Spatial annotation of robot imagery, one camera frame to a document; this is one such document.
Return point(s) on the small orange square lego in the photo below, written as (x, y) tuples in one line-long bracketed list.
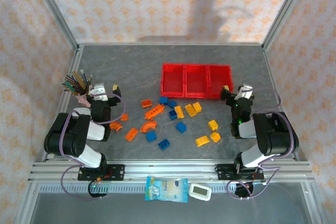
[(124, 117)]

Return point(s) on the orange curved lego piece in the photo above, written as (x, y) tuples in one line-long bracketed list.
[(115, 125)]

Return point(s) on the orange square lego brick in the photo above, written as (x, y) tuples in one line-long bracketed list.
[(146, 103)]

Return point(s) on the orange rectangular lego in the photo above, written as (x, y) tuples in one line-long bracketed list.
[(131, 133)]

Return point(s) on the orange arch lego piece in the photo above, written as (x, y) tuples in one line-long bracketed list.
[(148, 124)]

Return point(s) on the orange long ladder lego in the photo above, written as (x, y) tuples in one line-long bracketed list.
[(155, 111)]

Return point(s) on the yellow rounded lego brick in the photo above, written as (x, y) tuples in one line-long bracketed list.
[(202, 140)]

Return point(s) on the blue lego brick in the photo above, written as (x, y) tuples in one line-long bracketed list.
[(172, 104), (164, 100), (164, 144), (151, 136), (181, 127), (172, 114)]

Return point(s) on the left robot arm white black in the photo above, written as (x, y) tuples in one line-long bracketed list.
[(94, 132)]

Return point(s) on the grey colored pencil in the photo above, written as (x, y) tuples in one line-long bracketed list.
[(89, 81)]

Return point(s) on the blue colored pencil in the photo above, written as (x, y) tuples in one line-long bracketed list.
[(84, 78)]

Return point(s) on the tan colored pencil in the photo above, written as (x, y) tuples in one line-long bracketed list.
[(78, 78)]

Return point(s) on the green colored pencil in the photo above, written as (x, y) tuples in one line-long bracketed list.
[(69, 86)]

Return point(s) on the white digital timer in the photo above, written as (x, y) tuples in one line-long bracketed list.
[(199, 192)]

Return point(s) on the blue snack packet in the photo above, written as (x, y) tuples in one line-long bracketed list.
[(166, 188)]

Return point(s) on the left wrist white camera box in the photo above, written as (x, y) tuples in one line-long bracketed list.
[(98, 93)]

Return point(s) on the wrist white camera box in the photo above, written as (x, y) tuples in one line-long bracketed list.
[(245, 90), (98, 93)]

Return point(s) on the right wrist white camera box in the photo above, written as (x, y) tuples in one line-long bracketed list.
[(245, 90)]

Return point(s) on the aluminium table edge rail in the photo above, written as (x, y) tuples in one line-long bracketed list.
[(170, 44), (273, 77), (75, 64)]

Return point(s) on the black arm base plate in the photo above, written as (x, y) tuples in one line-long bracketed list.
[(116, 172), (223, 171)]

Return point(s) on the aluminium mounting rail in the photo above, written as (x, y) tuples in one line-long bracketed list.
[(170, 169)]

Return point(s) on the aluminium frame post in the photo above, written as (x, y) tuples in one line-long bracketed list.
[(284, 11), (56, 11)]

